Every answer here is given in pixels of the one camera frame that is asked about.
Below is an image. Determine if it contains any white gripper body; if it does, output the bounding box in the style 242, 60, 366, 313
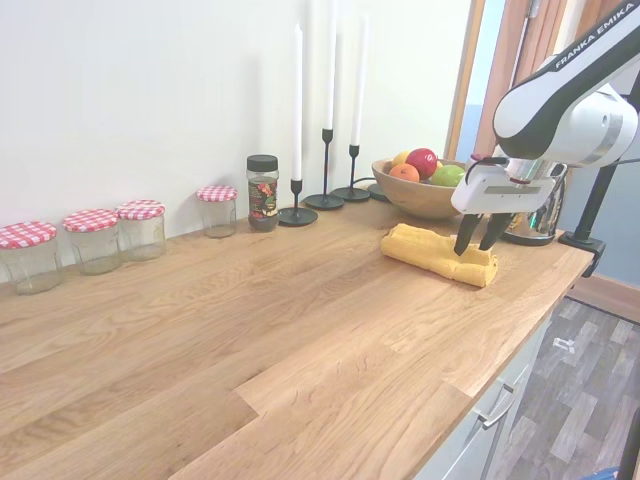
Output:
450, 168, 557, 217

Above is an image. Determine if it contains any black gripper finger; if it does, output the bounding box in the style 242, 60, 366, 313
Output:
477, 212, 514, 251
452, 212, 486, 257

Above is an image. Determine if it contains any yellow cloth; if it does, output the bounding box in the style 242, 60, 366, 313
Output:
380, 223, 500, 289

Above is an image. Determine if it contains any shiny steel electric kettle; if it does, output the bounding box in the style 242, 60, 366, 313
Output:
502, 162, 569, 247

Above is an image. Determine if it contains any green apple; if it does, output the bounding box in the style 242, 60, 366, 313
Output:
430, 164, 467, 188

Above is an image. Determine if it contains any wooden fruit bowl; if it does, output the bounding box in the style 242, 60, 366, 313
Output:
371, 157, 471, 220

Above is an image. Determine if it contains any red apple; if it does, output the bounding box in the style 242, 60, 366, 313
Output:
405, 147, 440, 180

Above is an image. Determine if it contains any orange fruit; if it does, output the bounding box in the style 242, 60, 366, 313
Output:
388, 163, 421, 184

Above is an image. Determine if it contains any white taper candle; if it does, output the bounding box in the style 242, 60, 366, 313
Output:
350, 14, 368, 147
291, 22, 304, 181
323, 0, 337, 131

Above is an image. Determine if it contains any spice jar with black lid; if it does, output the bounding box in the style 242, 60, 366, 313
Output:
245, 154, 280, 233

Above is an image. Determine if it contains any white kitchen cabinet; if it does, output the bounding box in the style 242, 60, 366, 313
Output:
414, 299, 566, 480

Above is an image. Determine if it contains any glass jar red checked lid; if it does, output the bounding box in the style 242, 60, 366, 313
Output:
0, 221, 64, 296
115, 199, 167, 262
196, 184, 238, 239
63, 208, 121, 276

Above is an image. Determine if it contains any black Ulanzi clamp mount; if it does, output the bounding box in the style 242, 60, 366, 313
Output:
558, 159, 622, 279

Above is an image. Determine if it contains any wooden door frame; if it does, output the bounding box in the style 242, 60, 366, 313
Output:
442, 0, 489, 161

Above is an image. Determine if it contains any metal drawer handle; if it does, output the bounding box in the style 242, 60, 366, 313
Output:
474, 382, 515, 429

